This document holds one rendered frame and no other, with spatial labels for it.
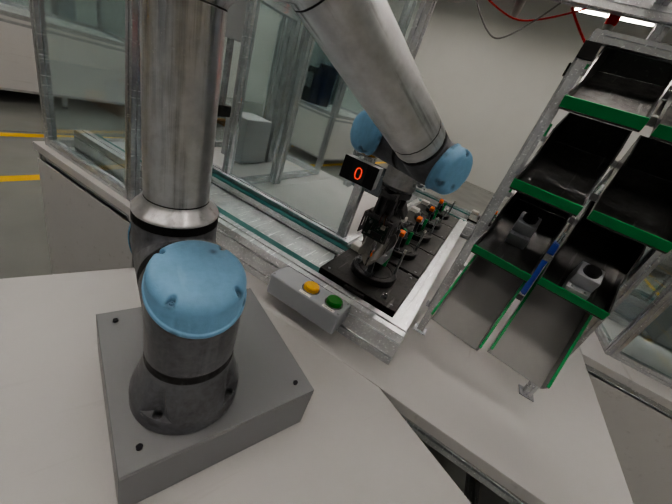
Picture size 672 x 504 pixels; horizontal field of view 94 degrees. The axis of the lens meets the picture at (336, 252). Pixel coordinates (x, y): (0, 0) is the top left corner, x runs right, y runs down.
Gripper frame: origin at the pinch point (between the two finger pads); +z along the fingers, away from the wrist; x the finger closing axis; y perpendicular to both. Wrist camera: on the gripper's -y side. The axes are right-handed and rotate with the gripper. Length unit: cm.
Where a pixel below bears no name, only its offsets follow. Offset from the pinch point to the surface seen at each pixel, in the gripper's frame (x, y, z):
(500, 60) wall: -126, -1075, -232
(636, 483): 118, -59, 58
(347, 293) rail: -1.0, 2.6, 10.6
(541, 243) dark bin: 33.4, -16.1, -18.3
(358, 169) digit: -19.3, -21.3, -14.8
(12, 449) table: -21, 63, 20
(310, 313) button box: -5.0, 12.9, 14.4
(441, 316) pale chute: 22.3, -4.3, 6.2
